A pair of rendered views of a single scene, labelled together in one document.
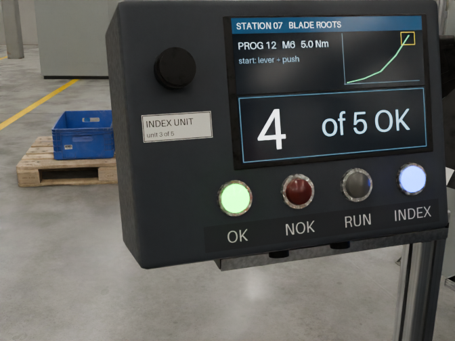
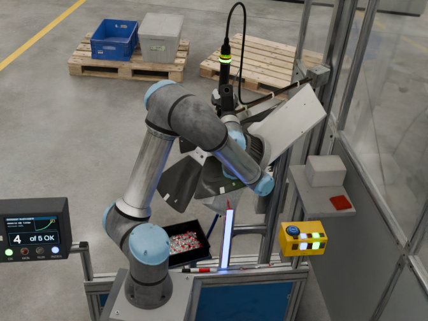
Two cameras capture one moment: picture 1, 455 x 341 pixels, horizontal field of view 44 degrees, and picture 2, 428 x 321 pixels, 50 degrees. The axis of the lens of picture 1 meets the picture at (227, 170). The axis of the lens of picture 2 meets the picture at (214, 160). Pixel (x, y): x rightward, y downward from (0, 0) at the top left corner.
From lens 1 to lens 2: 143 cm
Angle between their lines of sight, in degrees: 21
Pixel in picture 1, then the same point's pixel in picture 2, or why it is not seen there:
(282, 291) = not seen: hidden behind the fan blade
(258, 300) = not seen: hidden behind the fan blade
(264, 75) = (14, 228)
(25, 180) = (72, 71)
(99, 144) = (120, 52)
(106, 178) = (123, 76)
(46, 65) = not seen: outside the picture
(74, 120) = (110, 25)
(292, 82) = (21, 230)
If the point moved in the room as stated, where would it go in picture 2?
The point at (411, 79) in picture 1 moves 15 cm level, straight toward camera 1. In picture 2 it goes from (53, 229) to (18, 259)
